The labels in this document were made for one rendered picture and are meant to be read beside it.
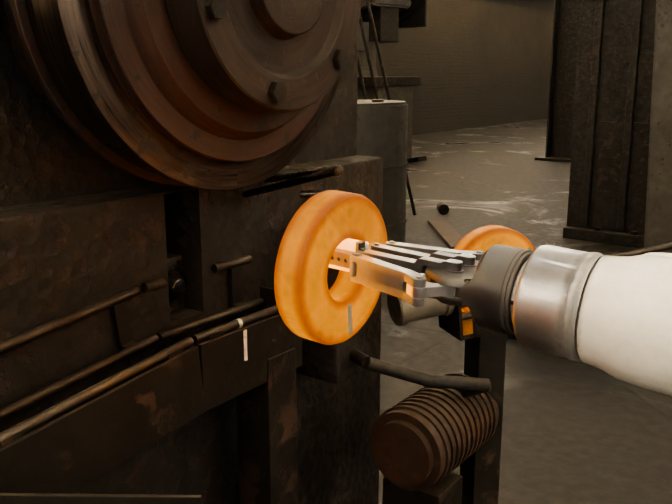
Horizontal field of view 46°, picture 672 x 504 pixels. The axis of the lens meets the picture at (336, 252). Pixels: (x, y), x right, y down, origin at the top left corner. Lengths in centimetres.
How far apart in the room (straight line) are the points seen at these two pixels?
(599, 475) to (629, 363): 160
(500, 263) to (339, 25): 41
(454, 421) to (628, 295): 64
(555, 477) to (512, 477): 11
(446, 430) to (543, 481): 99
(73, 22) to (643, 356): 58
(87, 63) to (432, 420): 69
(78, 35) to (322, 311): 35
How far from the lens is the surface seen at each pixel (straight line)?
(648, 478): 224
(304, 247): 72
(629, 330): 61
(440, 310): 122
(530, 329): 65
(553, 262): 65
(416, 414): 118
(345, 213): 76
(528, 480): 214
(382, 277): 70
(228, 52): 82
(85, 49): 81
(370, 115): 363
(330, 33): 96
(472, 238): 123
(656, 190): 359
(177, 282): 105
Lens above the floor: 102
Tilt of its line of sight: 13 degrees down
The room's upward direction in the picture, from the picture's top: straight up
